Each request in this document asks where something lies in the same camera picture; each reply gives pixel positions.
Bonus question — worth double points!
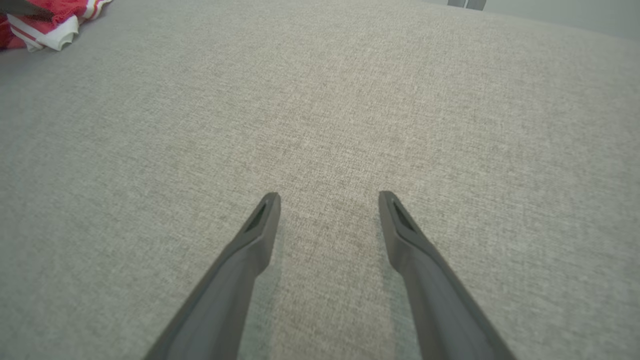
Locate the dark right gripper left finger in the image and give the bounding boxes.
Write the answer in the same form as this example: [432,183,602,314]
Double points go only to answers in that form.
[142,192,282,360]

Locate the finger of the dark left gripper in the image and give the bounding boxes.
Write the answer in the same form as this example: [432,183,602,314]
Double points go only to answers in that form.
[0,0,54,22]

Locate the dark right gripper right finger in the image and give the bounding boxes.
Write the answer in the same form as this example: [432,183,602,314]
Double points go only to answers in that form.
[378,190,518,360]

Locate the red white jersey shirt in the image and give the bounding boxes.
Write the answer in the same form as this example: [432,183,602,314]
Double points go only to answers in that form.
[0,0,113,53]

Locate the grey fabric sofa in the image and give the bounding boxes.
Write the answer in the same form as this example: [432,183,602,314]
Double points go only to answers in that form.
[0,0,640,360]

